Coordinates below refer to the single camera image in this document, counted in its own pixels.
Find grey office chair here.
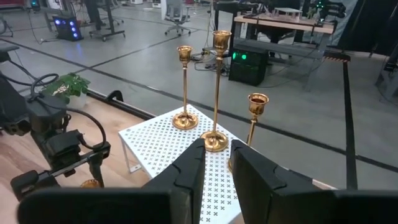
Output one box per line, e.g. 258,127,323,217
160,0,192,37

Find white perforated metal shelf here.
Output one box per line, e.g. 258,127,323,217
118,104,249,224

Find medium brass candlestick holder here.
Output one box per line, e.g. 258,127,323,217
172,45,199,131

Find tall brass candlestick holder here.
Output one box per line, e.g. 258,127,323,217
200,30,233,153

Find amber glass candle holder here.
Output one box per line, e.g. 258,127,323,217
80,179,101,189

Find wooden workstation table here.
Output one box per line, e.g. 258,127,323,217
214,1,352,91

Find black PC tower green lights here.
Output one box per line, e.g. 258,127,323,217
228,45,270,87

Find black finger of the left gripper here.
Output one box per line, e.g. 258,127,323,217
89,153,106,189
37,177,62,191

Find black rolling stand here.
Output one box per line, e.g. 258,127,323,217
88,0,126,42

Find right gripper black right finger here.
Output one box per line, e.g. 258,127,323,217
230,139,398,224

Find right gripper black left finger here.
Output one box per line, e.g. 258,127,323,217
17,138,206,224

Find person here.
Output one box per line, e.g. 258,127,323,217
83,0,107,31

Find short brass candlestick holder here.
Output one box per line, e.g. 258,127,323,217
228,92,270,174

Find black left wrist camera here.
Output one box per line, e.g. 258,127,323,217
45,129,84,163

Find black aluminium table frame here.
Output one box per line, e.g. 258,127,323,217
86,89,156,121

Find small white shelf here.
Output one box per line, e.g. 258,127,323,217
272,7,303,21

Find black PC tower blue lights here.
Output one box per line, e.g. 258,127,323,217
52,15,84,42

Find striped floor cable cover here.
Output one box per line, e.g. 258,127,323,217
323,51,351,63

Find green potted plant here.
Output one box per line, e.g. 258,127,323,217
42,72,91,110

